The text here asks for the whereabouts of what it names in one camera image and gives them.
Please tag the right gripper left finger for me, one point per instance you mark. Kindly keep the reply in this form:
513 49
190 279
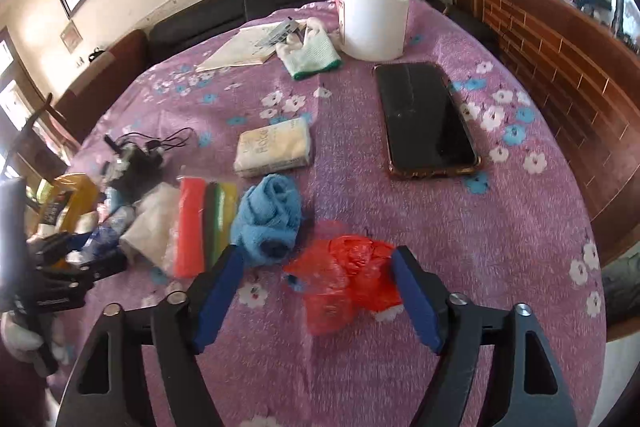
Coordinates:
108 384

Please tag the wooden chair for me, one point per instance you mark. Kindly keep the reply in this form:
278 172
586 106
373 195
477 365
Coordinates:
33 151

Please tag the white plastic jar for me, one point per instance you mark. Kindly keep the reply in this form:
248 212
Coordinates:
373 30

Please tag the blue white plastic bag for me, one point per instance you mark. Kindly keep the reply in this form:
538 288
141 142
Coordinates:
105 238

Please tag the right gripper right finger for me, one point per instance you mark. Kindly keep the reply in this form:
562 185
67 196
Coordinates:
524 382

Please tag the left gloved hand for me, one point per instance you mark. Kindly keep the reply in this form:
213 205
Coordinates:
45 351

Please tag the beige tissue packet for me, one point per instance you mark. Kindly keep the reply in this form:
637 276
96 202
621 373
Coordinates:
274 148

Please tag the black smartphone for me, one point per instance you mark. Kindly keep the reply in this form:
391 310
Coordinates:
426 136

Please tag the purple floral tablecloth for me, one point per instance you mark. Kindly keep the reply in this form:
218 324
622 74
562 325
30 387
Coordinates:
517 231

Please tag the black round device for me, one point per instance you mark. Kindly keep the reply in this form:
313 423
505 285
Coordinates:
139 160

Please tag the red plastic bag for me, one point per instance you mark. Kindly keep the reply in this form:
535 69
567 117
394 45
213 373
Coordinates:
339 274

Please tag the white work glove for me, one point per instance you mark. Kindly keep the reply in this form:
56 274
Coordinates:
315 53

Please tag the blue cloth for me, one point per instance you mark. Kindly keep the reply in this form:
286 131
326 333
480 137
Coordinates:
266 225

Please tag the yellow storage box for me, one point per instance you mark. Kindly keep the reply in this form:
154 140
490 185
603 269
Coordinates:
72 196

